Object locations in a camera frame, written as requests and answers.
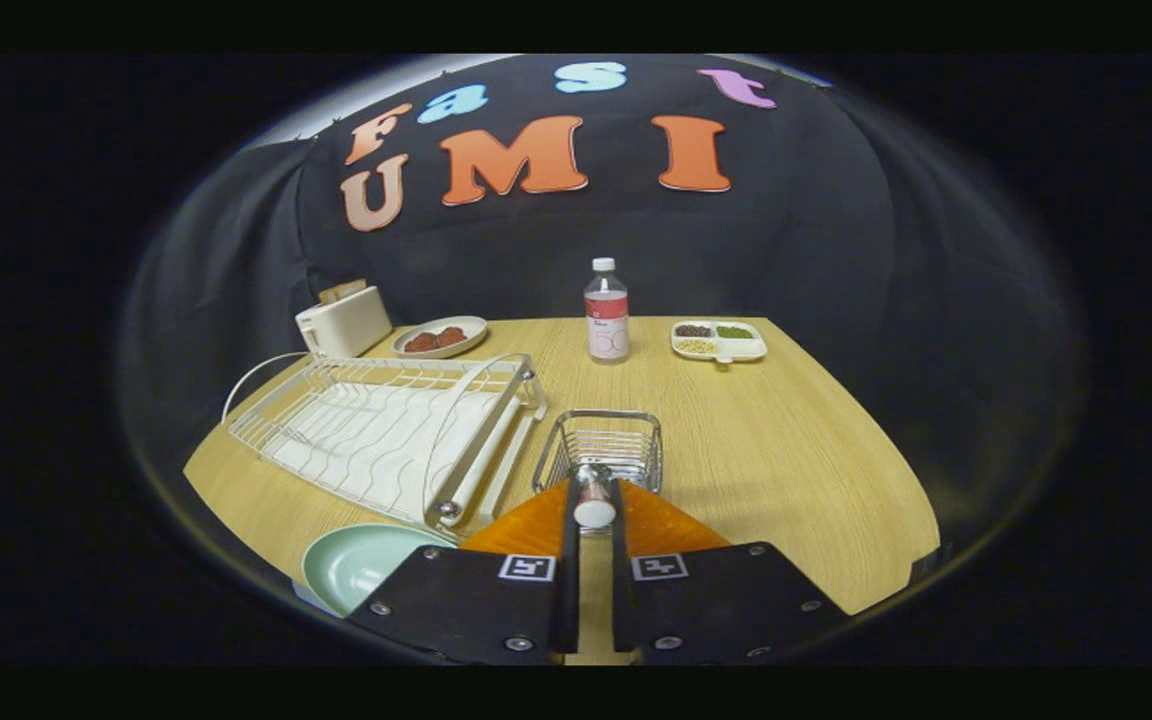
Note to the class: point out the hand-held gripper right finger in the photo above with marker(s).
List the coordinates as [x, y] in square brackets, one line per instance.
[716, 605]

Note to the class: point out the bread slice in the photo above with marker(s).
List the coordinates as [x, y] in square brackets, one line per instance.
[341, 292]

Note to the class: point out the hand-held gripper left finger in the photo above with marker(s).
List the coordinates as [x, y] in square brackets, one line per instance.
[466, 605]

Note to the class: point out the light green plate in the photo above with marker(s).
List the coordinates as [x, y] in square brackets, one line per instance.
[356, 565]

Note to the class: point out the brown meat piece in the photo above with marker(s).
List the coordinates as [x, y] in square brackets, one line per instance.
[451, 336]
[421, 342]

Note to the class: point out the white divided snack tray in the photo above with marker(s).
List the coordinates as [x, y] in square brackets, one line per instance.
[741, 348]

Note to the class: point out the small cream plate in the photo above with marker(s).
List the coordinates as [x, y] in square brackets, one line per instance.
[476, 325]

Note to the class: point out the yellow beans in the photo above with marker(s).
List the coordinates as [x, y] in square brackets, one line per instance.
[696, 346]

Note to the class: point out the clear bottle with red label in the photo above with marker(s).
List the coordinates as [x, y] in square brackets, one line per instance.
[606, 320]

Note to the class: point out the green beans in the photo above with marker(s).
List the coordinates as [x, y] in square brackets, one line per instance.
[735, 331]

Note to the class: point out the white toaster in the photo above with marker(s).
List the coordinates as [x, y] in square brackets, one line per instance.
[351, 322]

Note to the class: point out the dark brown beans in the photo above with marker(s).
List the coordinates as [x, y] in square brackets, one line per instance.
[694, 330]

